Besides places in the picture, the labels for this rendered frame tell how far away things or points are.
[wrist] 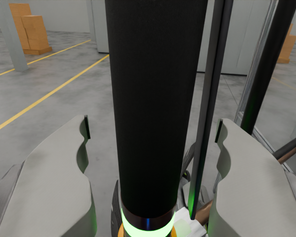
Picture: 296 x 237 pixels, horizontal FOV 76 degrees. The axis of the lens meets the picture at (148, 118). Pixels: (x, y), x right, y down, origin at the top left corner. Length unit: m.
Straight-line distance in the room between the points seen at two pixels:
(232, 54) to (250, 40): 0.51
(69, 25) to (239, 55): 10.93
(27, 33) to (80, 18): 5.78
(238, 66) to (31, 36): 6.98
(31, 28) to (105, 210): 7.23
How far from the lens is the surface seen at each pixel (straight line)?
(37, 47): 8.38
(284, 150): 0.31
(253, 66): 1.55
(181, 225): 0.20
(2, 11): 6.27
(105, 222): 2.02
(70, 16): 14.07
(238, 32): 5.74
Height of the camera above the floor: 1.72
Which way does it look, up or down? 31 degrees down
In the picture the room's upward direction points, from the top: 1 degrees clockwise
